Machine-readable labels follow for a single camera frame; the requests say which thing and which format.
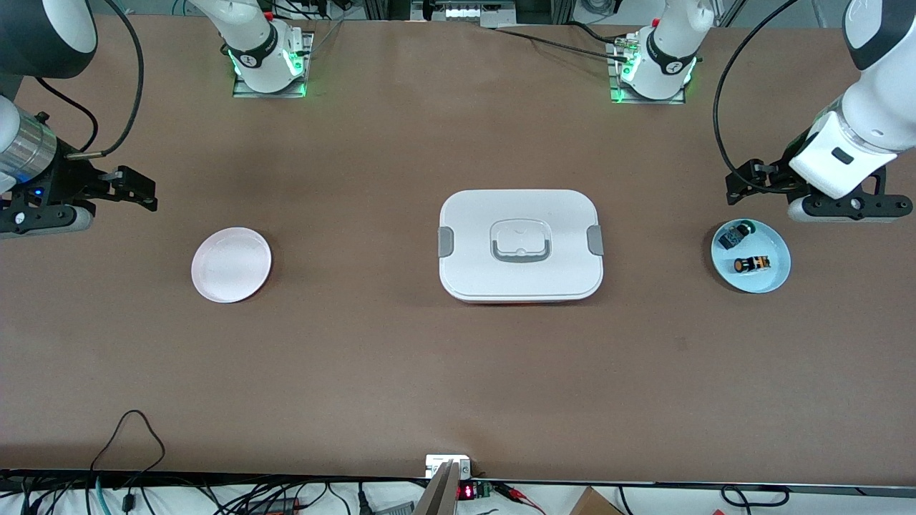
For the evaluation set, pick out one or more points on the grey angled bar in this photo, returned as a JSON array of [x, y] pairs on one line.
[[440, 493]]

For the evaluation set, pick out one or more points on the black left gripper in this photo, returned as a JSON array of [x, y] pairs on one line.
[[781, 174]]

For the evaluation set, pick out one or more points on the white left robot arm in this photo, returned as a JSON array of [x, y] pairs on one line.
[[876, 100]]

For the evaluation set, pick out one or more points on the green push button switch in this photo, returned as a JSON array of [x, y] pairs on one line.
[[733, 237]]

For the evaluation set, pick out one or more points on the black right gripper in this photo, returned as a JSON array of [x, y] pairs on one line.
[[71, 179]]

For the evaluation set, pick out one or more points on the red LED display board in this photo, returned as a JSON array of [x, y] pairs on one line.
[[466, 491]]

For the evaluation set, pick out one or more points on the brown cardboard piece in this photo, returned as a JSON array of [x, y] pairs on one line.
[[594, 503]]

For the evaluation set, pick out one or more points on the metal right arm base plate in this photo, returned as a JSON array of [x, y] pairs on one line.
[[240, 90]]

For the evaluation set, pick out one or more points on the red clip leads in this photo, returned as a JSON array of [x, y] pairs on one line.
[[519, 493]]

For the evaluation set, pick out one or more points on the light blue round plate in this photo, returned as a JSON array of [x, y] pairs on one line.
[[766, 283]]

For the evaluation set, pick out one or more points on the aluminium frame rack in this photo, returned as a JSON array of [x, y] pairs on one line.
[[465, 11]]

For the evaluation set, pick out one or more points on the orange push button switch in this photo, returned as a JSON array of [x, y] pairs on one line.
[[753, 265]]

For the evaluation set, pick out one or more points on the white mount block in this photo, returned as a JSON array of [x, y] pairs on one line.
[[447, 461]]

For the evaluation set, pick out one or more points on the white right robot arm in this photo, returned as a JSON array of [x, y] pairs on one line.
[[265, 43]]

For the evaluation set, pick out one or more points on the pink round plate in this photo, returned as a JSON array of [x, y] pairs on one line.
[[231, 265]]

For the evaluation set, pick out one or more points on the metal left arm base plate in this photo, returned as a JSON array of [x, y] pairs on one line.
[[615, 97]]

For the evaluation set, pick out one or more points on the white lidded lunch box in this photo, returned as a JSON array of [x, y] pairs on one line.
[[472, 272]]

